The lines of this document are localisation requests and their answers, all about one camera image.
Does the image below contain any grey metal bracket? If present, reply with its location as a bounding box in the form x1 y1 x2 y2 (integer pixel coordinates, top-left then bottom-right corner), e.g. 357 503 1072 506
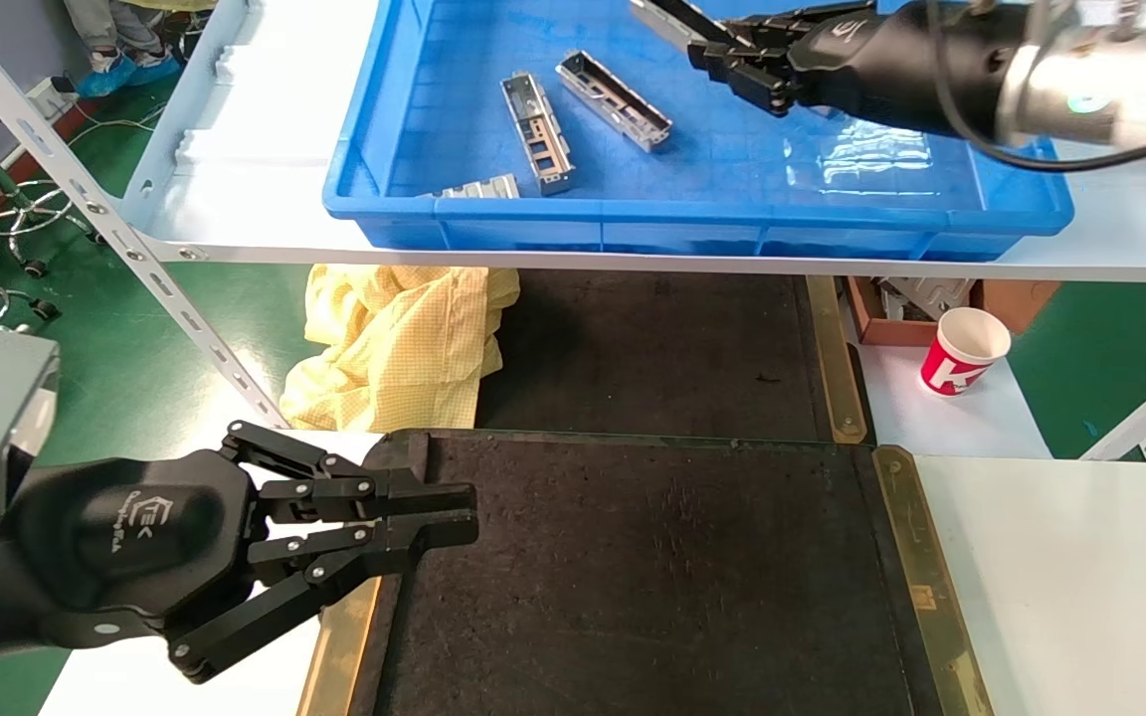
876 276 977 321

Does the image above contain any yellow cloth garment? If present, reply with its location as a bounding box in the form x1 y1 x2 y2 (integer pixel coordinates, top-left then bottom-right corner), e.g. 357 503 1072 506
280 264 521 434

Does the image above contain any white table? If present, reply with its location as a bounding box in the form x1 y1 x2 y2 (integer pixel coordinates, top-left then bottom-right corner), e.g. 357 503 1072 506
916 455 1146 716
36 428 385 716

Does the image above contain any white flat platform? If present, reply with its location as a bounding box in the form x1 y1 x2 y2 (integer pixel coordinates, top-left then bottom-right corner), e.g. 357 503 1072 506
857 343 1051 460

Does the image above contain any large blue plastic bin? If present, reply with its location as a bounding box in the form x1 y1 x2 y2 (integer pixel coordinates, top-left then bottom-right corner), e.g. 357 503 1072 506
322 0 1074 262

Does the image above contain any white power strip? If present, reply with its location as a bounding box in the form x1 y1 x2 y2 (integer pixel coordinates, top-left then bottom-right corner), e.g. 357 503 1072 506
26 78 77 122

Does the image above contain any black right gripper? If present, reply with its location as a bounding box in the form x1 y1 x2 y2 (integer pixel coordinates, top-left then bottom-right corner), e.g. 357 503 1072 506
687 0 1032 140

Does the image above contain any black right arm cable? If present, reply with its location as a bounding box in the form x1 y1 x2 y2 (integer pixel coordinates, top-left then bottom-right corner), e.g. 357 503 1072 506
926 0 1146 172

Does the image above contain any silver metal channel part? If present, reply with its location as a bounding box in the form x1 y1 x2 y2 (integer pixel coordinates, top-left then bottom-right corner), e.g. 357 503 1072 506
500 72 576 196
424 174 521 200
555 50 673 153
630 0 733 49

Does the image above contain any white slotted-angle metal shelf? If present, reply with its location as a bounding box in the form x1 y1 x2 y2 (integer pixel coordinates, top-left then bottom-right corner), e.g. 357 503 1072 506
0 0 1146 463

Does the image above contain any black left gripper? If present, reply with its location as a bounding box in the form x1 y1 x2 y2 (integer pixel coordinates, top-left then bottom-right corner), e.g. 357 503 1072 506
0 421 479 685

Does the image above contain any person in grey trousers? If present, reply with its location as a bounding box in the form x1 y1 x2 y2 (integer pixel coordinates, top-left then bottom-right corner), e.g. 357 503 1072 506
64 0 216 98

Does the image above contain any red and white paper cup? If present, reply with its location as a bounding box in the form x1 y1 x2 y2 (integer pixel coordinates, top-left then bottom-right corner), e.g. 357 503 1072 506
919 306 1013 397

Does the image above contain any clear plastic bag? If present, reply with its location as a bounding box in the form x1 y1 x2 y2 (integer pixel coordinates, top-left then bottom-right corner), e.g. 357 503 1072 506
782 91 982 195

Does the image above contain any brown cardboard box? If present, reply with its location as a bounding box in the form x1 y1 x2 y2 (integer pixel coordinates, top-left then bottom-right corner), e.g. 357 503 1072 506
844 276 1061 347

